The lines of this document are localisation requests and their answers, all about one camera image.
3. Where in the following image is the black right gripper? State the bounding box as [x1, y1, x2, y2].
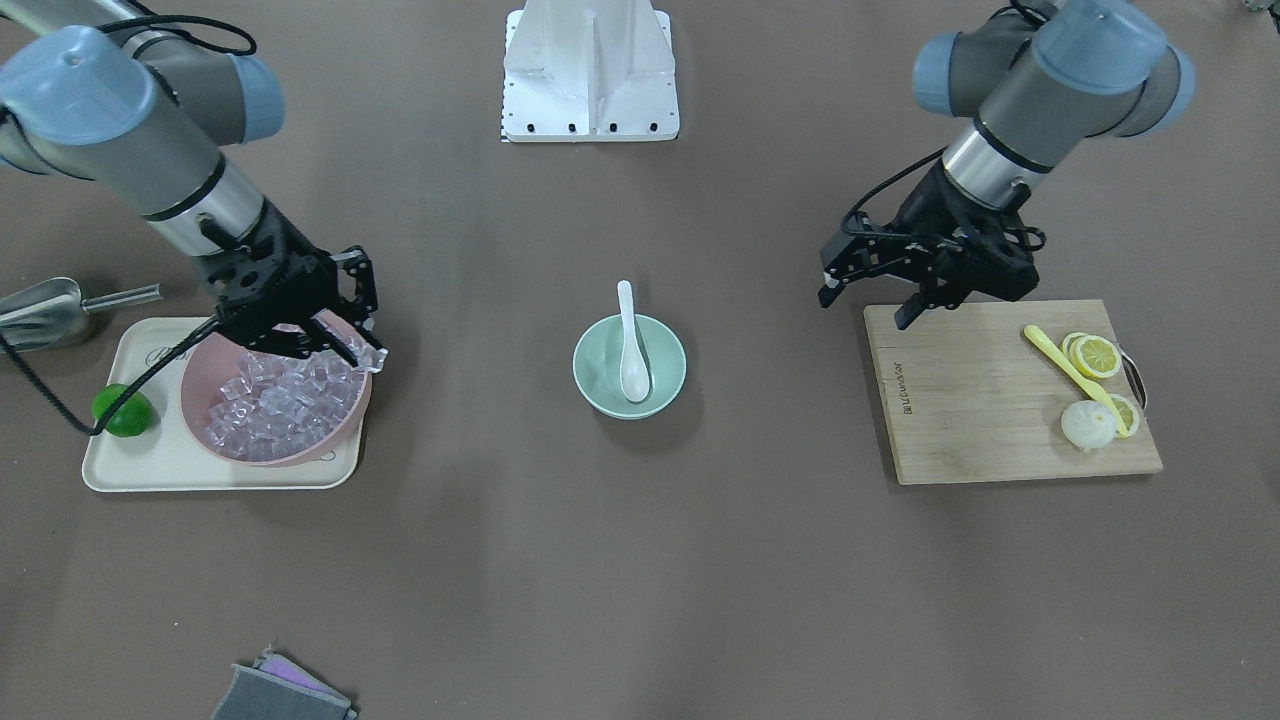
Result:
[196, 202, 379, 369]

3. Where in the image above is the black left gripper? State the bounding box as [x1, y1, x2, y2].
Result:
[818, 161, 1041, 331]

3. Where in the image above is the clear ice cube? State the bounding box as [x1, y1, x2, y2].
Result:
[349, 341, 388, 373]

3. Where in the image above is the white plastic spoon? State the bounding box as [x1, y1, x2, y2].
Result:
[616, 279, 652, 404]

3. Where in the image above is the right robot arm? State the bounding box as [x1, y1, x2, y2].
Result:
[1, 1, 387, 372]

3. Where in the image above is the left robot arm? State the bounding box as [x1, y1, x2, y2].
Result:
[817, 1, 1196, 329]

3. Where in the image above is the pile of clear ice cubes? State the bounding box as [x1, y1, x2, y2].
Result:
[196, 351, 369, 462]

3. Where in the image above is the pink bowl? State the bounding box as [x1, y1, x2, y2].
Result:
[180, 334, 372, 468]

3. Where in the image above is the mint green bowl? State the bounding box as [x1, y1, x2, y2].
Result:
[572, 314, 687, 420]

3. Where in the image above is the metal ice scoop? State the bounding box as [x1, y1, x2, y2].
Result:
[1, 277, 163, 354]

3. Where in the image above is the wooden cutting board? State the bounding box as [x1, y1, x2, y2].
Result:
[863, 299, 1164, 486]

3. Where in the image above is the lemon slice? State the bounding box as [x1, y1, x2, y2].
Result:
[1066, 334, 1123, 380]
[1108, 393, 1142, 438]

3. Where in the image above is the lemon end piece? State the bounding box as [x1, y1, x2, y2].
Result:
[1059, 400, 1117, 452]

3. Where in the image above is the green lime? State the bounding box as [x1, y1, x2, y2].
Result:
[91, 383, 156, 438]

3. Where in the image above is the white pillar stand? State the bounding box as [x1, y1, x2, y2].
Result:
[500, 1, 681, 143]

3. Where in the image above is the grey folded cloth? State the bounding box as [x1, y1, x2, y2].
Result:
[210, 650, 358, 719]

